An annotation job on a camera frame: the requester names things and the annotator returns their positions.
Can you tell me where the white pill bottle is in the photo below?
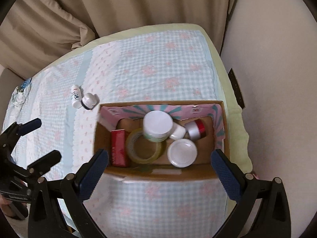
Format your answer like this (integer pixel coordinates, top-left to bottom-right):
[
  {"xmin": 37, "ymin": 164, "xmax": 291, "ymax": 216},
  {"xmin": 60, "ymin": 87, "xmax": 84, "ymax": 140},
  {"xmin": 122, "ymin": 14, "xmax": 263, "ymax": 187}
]
[{"xmin": 71, "ymin": 85, "xmax": 82, "ymax": 109}]

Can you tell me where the black jar silver lid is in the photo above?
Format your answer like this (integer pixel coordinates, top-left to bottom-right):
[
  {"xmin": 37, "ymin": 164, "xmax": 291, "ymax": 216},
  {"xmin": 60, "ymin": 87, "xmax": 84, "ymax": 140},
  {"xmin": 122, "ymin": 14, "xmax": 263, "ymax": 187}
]
[{"xmin": 81, "ymin": 93, "xmax": 98, "ymax": 110}]

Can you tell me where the red Marubi carton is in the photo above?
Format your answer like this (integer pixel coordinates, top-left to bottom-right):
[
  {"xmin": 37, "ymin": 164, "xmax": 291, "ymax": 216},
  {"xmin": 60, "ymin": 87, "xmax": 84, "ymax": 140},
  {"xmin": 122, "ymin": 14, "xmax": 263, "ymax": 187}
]
[{"xmin": 111, "ymin": 129, "xmax": 130, "ymax": 168}]

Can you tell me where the yellow clear tape roll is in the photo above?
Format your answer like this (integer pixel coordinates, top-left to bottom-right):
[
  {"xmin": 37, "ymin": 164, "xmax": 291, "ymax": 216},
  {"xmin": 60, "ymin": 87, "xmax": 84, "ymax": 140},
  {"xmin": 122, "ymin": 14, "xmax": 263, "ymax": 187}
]
[{"xmin": 125, "ymin": 128, "xmax": 162, "ymax": 164}]

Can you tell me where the dark green jar white lid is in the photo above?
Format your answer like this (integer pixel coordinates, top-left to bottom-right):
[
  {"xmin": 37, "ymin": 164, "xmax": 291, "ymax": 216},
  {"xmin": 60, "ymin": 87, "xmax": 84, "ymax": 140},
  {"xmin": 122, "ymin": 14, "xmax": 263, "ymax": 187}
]
[{"xmin": 167, "ymin": 139, "xmax": 198, "ymax": 168}]

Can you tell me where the red silver small jar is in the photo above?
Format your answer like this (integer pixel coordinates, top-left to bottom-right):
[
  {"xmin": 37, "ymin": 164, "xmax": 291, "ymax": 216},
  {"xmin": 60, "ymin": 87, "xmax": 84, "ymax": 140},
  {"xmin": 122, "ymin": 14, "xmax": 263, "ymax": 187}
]
[{"xmin": 184, "ymin": 119, "xmax": 206, "ymax": 141}]

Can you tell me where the cardboard box pink lining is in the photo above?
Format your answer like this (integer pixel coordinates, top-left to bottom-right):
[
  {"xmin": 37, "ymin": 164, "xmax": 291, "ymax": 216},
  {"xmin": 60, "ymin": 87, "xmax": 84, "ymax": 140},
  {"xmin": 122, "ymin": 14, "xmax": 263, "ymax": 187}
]
[{"xmin": 94, "ymin": 101, "xmax": 229, "ymax": 181}]

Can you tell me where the light green jar white lid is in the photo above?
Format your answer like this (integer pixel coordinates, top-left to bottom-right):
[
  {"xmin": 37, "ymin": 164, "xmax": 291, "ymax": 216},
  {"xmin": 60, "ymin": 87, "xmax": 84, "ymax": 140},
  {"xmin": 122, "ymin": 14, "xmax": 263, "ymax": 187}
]
[{"xmin": 143, "ymin": 110, "xmax": 173, "ymax": 142}]

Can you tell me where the white earbuds case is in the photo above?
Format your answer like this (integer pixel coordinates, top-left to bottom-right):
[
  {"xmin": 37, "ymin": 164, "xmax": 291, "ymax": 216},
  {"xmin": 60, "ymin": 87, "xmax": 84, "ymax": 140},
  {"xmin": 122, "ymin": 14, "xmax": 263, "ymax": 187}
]
[{"xmin": 169, "ymin": 123, "xmax": 186, "ymax": 140}]

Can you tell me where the person's left hand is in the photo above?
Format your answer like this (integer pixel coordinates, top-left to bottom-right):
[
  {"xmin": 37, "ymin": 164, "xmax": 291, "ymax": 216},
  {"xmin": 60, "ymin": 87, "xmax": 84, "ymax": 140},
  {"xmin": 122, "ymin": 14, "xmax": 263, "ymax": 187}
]
[{"xmin": 0, "ymin": 195, "xmax": 29, "ymax": 220}]

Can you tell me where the blue patterned small packet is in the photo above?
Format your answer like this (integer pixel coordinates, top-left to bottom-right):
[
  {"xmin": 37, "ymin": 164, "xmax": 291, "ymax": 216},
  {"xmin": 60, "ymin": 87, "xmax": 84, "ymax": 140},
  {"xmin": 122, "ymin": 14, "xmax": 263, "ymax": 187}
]
[{"xmin": 20, "ymin": 78, "xmax": 32, "ymax": 90}]

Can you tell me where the grey sofa headboard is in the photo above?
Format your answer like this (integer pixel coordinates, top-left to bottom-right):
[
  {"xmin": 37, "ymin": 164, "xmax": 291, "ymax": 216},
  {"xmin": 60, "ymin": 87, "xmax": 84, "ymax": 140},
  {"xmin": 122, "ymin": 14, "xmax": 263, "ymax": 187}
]
[{"xmin": 0, "ymin": 66, "xmax": 24, "ymax": 128}]

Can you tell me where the beige left curtain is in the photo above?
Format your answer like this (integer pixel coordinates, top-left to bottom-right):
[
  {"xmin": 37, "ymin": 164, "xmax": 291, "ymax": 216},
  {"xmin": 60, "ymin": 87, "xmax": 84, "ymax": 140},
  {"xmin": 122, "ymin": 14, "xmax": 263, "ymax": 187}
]
[{"xmin": 1, "ymin": 0, "xmax": 95, "ymax": 78}]

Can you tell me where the beige curtain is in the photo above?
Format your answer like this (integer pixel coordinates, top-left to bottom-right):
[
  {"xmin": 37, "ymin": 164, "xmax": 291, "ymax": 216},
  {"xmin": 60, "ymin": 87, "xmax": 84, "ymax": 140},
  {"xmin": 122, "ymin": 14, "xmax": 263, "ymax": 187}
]
[
  {"xmin": 58, "ymin": 0, "xmax": 235, "ymax": 50},
  {"xmin": 1, "ymin": 0, "xmax": 95, "ymax": 78}
]

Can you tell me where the beige right curtain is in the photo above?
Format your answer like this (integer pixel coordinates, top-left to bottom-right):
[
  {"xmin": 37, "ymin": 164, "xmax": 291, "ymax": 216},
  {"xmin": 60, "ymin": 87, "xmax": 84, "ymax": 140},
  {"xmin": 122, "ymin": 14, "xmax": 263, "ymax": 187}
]
[{"xmin": 58, "ymin": 0, "xmax": 235, "ymax": 50}]

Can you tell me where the blue checked floral bedsheet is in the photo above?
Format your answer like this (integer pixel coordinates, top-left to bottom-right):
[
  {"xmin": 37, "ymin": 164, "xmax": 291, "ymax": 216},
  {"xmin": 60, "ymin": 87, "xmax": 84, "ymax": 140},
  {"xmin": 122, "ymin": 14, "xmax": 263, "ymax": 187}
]
[{"xmin": 3, "ymin": 30, "xmax": 230, "ymax": 237}]

